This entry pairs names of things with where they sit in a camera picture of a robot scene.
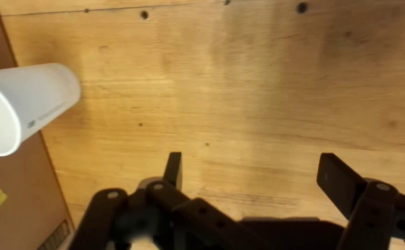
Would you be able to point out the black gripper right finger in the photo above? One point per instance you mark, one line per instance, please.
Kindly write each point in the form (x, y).
(341, 181)

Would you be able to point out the large cardboard shipping box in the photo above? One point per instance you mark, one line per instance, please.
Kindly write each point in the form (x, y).
(11, 185)

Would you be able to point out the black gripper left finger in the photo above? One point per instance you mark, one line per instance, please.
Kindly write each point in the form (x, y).
(174, 171)

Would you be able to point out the white paper cup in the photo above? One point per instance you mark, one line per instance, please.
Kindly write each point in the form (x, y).
(39, 92)

